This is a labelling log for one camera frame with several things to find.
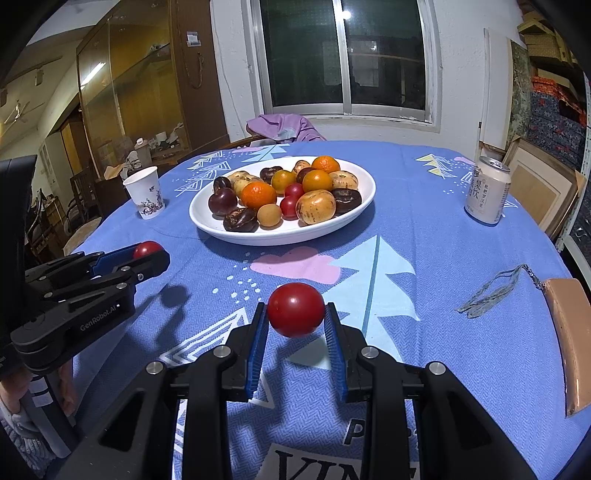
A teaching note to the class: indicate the large speckled persimmon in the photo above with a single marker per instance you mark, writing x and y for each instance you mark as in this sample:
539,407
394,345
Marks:
315,206

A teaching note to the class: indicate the purple garment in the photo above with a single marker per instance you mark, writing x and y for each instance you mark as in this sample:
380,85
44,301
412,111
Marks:
286,127

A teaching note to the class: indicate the sliding glass window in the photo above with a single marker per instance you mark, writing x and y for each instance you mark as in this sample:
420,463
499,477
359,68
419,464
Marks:
300,50

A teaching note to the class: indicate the wooden chair with lattice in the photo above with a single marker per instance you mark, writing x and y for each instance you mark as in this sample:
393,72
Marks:
247,138

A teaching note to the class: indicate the chair with beige seat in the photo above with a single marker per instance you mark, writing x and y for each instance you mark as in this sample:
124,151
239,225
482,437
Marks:
83,230

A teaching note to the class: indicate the white ceiling fan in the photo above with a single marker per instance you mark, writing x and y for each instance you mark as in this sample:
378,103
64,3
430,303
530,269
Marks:
16,113

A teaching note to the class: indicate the large purple plum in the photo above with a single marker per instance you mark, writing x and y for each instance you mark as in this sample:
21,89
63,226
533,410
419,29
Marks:
223,203

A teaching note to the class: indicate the dark wooden chair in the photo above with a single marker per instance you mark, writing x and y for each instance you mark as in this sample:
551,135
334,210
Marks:
83,184

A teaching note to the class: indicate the dark brown passion fruit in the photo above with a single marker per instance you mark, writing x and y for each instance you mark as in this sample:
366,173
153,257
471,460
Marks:
347,199
240,219
269,173

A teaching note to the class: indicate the white plate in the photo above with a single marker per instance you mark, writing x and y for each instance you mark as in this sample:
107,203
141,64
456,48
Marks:
277,235

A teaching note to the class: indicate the blue printed tablecloth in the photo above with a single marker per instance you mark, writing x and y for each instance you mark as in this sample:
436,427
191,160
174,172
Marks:
415,207

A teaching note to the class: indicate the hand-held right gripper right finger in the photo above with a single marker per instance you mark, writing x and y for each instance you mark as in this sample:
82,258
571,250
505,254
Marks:
334,350

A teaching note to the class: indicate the silver drink can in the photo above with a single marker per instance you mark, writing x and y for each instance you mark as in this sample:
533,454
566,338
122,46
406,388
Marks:
487,194

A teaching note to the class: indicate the white board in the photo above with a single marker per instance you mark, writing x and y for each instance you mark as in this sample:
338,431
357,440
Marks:
496,87

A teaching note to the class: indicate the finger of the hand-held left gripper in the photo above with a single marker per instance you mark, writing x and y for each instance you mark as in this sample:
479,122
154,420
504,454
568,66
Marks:
147,265
111,261

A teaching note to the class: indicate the wooden picture frame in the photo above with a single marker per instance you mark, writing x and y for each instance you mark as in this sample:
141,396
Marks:
540,184

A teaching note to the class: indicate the tan leather pouch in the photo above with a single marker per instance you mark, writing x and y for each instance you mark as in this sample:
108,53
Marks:
572,341

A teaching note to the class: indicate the wooden glass cabinet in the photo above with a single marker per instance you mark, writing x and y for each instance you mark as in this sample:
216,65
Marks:
134,92

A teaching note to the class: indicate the red tomato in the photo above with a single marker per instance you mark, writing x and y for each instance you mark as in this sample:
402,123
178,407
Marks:
289,206
294,189
295,309
147,248

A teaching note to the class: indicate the white paper cup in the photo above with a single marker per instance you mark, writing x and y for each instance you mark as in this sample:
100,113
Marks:
143,191

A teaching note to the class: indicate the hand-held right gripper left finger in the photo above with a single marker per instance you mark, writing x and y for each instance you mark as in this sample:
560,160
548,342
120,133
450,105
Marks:
258,350

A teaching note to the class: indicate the crumpled white cloth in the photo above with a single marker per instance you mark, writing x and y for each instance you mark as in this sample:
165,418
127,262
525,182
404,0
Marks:
113,171

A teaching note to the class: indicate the person's left forearm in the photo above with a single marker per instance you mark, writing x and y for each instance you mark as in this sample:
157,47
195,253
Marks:
21,438

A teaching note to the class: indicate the small tan apricot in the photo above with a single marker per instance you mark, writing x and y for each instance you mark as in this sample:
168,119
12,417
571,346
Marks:
268,215

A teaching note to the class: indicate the person's left hand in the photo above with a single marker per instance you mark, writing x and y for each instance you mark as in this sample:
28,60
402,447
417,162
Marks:
11,392

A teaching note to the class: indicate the red-yellow apple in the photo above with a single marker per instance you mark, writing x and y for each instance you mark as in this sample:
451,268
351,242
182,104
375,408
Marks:
344,179

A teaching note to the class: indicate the green marbled panel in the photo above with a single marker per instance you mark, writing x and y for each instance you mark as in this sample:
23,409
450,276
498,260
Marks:
521,92

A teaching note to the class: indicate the white label sticker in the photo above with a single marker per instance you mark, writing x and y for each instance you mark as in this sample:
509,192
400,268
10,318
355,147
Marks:
194,38

